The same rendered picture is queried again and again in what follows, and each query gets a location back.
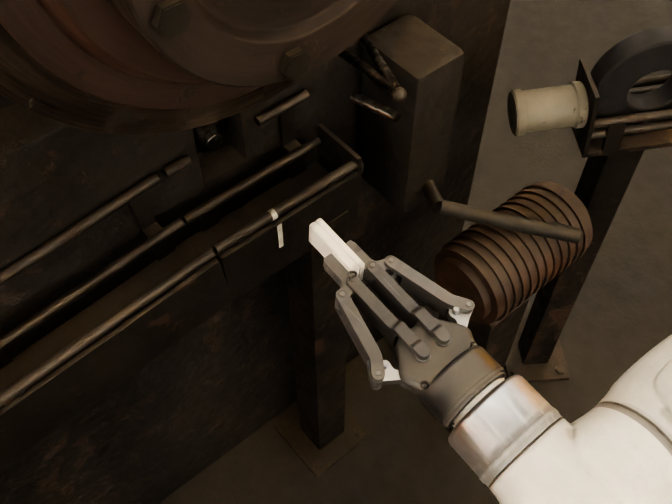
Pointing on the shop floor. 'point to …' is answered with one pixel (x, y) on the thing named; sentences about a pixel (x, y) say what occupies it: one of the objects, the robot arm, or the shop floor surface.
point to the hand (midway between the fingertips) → (336, 252)
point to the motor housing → (510, 263)
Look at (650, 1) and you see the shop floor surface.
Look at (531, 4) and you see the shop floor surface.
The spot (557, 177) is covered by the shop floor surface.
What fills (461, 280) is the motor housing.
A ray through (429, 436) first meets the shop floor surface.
